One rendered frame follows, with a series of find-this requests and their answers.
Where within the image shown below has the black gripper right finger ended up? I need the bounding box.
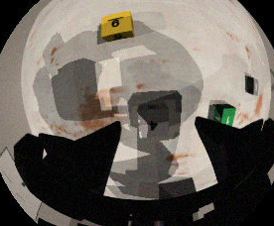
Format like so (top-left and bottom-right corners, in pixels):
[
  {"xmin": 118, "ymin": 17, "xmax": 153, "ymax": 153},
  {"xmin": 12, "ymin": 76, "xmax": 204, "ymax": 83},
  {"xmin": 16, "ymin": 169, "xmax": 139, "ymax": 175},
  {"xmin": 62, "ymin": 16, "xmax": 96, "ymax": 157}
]
[{"xmin": 194, "ymin": 117, "xmax": 264, "ymax": 183}]

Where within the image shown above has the yellow block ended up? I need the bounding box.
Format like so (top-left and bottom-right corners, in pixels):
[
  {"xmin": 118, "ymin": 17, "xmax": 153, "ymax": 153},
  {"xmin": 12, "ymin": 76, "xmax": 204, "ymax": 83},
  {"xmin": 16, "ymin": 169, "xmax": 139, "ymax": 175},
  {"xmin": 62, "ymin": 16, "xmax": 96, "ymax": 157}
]
[{"xmin": 101, "ymin": 11, "xmax": 134, "ymax": 42}]

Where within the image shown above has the green block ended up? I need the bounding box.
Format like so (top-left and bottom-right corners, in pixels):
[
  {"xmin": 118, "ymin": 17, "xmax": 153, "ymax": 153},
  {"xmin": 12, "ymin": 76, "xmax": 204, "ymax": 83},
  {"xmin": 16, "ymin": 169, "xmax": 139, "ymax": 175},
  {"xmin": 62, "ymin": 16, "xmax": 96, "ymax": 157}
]
[{"xmin": 212, "ymin": 104, "xmax": 236, "ymax": 126}]

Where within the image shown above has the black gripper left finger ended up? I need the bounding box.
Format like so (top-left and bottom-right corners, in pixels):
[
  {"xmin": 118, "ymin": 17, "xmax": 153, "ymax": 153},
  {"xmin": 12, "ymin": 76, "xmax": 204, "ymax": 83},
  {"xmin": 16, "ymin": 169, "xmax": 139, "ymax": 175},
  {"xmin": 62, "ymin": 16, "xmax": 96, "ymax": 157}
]
[{"xmin": 38, "ymin": 121, "xmax": 121, "ymax": 195}]

